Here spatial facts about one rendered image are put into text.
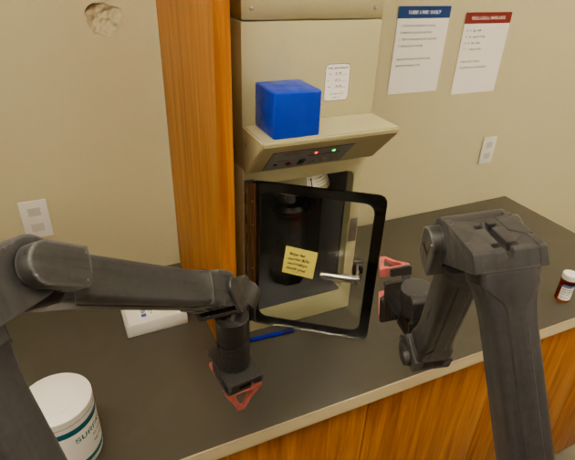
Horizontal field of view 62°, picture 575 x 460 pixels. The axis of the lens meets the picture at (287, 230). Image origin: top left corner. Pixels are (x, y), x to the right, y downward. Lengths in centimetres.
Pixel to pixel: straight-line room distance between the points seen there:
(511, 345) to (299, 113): 59
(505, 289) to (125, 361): 97
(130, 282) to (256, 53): 58
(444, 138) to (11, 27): 145
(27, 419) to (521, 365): 45
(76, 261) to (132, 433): 71
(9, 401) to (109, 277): 17
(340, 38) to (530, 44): 117
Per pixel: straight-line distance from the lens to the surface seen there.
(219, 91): 89
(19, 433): 45
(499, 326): 54
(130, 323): 133
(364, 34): 111
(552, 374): 186
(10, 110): 141
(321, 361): 125
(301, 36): 104
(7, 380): 45
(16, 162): 145
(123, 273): 57
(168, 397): 118
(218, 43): 88
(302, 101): 94
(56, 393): 105
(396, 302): 101
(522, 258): 53
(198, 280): 70
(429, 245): 59
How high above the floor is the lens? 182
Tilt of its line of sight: 30 degrees down
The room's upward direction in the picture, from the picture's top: 2 degrees clockwise
